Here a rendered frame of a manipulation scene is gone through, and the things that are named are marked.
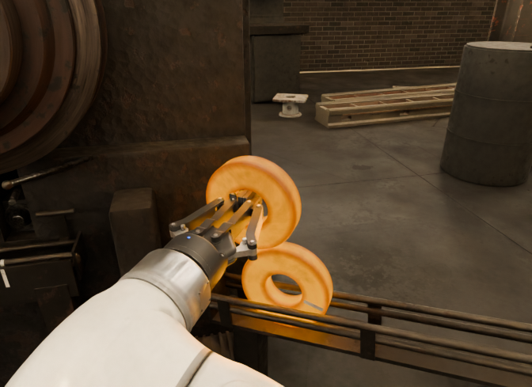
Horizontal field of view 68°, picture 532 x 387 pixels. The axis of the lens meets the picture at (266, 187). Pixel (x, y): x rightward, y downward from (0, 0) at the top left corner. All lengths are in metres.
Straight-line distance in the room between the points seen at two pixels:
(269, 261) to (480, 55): 2.45
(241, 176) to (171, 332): 0.29
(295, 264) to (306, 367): 0.90
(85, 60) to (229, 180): 0.29
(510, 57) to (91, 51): 2.51
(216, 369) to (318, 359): 1.18
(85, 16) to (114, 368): 0.51
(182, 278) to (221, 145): 0.46
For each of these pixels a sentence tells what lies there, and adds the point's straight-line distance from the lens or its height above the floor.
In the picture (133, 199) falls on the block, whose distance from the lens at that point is 0.79.
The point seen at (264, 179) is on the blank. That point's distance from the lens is 0.57.
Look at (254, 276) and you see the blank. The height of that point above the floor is 0.73.
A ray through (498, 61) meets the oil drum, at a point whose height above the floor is 0.81.
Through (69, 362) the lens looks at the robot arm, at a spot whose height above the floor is 0.90.
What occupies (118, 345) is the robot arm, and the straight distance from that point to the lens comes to 0.35.
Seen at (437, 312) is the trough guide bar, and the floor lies 0.71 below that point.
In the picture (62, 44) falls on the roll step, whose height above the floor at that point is 1.08.
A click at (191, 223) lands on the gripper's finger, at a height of 0.87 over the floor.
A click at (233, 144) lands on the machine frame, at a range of 0.83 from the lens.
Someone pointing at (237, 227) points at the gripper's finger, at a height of 0.87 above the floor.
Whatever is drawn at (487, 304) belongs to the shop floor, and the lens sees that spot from 1.94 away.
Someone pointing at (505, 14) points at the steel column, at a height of 1.02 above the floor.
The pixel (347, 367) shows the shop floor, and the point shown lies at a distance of 1.52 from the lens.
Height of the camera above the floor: 1.14
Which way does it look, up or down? 25 degrees down
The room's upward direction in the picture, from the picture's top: straight up
